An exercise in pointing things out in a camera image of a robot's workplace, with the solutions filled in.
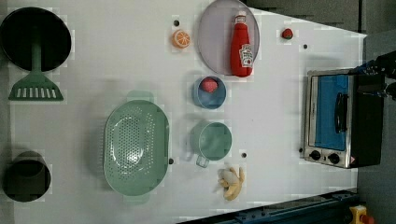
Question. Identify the red plush ketchup bottle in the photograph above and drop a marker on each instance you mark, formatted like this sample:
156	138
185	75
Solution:
241	55

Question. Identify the grey round plate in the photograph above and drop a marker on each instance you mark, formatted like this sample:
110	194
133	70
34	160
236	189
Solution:
215	32

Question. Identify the blue bowl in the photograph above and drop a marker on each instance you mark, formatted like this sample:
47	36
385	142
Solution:
209	100

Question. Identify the red plush ball toy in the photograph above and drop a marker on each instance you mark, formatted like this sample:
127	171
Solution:
209	85

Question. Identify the green mug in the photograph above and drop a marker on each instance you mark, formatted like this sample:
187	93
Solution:
210	141

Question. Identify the plush peeled banana toy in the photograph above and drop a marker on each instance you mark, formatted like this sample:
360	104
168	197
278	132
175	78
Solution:
232	180

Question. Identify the green oval colander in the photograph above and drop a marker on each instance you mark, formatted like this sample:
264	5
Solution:
136	141

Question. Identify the orange slice toy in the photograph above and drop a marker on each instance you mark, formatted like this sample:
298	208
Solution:
181	39

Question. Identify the red strawberry toy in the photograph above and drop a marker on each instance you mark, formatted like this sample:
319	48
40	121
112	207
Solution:
287	34

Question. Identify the silver toaster oven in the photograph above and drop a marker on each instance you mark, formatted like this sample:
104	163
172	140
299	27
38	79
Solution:
343	119

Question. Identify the green slotted spatula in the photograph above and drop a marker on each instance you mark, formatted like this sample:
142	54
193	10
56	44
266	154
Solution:
35	86

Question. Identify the black cylindrical pot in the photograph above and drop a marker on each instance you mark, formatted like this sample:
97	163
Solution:
27	178

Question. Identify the yellow red emergency button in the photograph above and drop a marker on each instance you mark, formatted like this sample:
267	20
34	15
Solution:
360	216

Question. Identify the black frying pan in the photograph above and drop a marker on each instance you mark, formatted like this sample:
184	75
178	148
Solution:
16	37

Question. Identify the blue aluminium frame rail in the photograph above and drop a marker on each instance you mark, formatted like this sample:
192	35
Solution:
329	208

